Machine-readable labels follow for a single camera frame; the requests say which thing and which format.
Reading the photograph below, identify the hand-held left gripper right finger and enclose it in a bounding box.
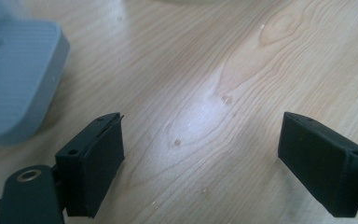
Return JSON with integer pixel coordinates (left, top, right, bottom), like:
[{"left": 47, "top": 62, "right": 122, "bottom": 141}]
[{"left": 277, "top": 111, "right": 358, "bottom": 218}]

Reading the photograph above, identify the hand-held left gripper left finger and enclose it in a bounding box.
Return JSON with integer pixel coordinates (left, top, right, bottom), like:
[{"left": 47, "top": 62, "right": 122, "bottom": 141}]
[{"left": 55, "top": 111, "right": 126, "bottom": 219}]

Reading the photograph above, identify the grey pedal trash bin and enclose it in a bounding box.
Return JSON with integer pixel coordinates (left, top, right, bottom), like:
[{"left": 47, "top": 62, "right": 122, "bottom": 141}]
[{"left": 0, "top": 0, "right": 72, "bottom": 147}]

